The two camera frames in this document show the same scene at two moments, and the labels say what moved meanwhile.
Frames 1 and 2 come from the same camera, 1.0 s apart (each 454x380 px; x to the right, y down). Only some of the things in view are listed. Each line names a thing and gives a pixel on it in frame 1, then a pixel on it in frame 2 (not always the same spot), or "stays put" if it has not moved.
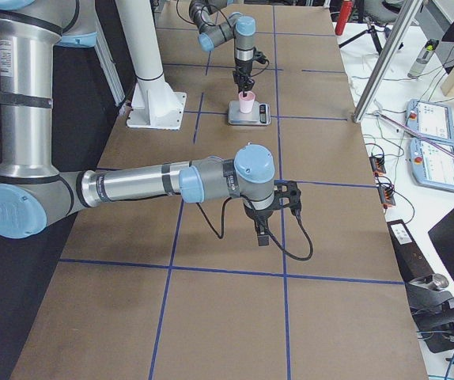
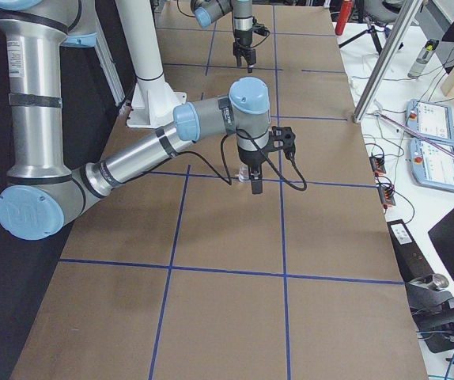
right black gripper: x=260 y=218 -> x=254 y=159
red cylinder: x=343 y=16 stays put
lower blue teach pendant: x=433 y=168 stays put
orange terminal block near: x=386 y=193 stays put
